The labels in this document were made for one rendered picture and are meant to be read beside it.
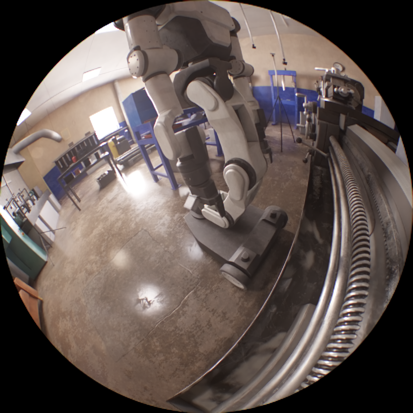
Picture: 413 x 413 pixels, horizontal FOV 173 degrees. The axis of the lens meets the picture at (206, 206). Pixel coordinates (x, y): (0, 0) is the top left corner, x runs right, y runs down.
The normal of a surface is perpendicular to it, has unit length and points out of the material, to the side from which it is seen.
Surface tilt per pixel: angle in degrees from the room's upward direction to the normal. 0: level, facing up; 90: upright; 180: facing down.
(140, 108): 90
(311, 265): 0
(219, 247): 0
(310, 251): 0
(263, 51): 90
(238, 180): 90
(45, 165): 90
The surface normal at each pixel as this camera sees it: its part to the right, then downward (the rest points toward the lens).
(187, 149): 0.67, 0.22
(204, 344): -0.19, -0.71
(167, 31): -0.62, 0.72
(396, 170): -0.60, -0.77
